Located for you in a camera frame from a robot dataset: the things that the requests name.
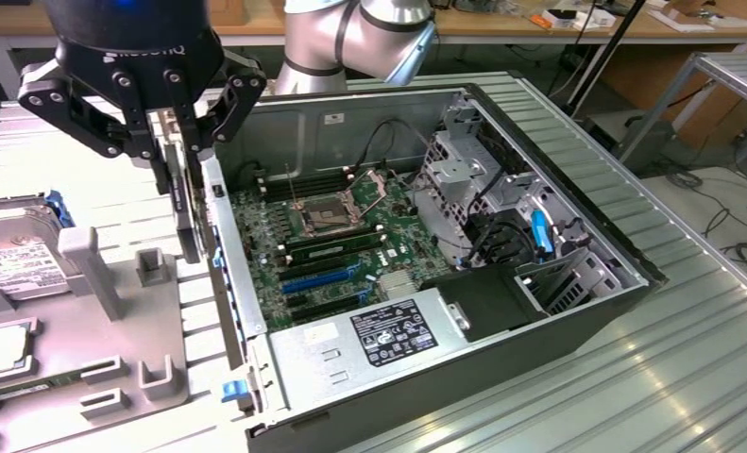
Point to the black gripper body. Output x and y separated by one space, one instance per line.
134 33

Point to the green graphics card black fan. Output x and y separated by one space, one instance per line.
185 222

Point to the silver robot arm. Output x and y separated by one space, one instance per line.
310 47

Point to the RAM slot with white clips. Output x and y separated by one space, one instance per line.
333 242
304 185
304 172

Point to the thin silver locking lever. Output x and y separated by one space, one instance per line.
290 184

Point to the black case release button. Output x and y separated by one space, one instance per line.
218 191

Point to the blue disk caddy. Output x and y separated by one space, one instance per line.
61 212

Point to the silver socket cover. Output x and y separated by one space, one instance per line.
373 175

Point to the CPU socket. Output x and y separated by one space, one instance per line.
326 214

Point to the silver hard disk drive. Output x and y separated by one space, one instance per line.
14 255

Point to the green motherboard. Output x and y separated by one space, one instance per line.
386 222

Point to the RAM stick with white label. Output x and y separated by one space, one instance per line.
338 250

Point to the silver drive cage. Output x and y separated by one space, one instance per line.
456 189

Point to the long black expansion slot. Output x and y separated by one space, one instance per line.
324 315
310 270
320 303

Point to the blue expansion slot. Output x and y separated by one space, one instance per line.
320 282

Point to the long wooden desk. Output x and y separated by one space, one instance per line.
505 23

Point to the silver chipset heatsink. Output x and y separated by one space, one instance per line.
397 283

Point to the small orange box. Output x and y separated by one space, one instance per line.
543 20

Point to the grey parts rack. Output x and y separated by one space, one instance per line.
77 340

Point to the black and white device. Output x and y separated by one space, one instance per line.
563 14

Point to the black tripod pole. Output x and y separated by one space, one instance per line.
607 52

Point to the silver power supply unit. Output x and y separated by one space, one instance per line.
324 358

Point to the black plastic air shroud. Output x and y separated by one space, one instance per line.
481 302

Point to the green RAM stick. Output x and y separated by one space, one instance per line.
27 388

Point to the blue case latch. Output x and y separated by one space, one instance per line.
232 391

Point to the silver perforated disk bay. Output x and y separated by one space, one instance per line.
575 283

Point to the flat white box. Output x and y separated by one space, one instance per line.
688 19

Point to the open black PC case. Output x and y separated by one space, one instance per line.
537 358

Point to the brown cardboard box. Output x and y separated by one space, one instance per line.
723 115

